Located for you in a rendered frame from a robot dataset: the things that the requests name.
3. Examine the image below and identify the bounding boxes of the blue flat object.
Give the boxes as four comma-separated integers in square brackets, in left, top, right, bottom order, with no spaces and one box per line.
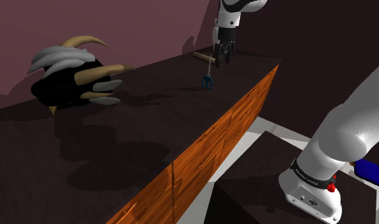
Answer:
[350,158,379,188]

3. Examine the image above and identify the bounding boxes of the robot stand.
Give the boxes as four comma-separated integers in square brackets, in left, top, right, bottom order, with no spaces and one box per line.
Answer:
[203,130,379,224]

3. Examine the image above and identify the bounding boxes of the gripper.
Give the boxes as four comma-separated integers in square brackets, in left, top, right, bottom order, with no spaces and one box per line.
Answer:
[213,27,237,68]

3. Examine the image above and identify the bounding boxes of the black plant, grey tan leaves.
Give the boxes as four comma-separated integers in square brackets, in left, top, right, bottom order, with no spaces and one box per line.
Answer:
[26,35,136,116]

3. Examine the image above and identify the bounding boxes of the wooden chest of drawers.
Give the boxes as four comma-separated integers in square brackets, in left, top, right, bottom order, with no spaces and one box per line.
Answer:
[0,45,283,224]

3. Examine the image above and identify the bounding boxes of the wooden-handled hammer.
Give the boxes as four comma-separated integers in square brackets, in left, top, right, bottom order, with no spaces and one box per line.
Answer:
[191,51,217,65]

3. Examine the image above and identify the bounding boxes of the blue-handled scissors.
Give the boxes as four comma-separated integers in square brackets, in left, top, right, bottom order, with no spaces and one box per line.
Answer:
[201,55,214,92]

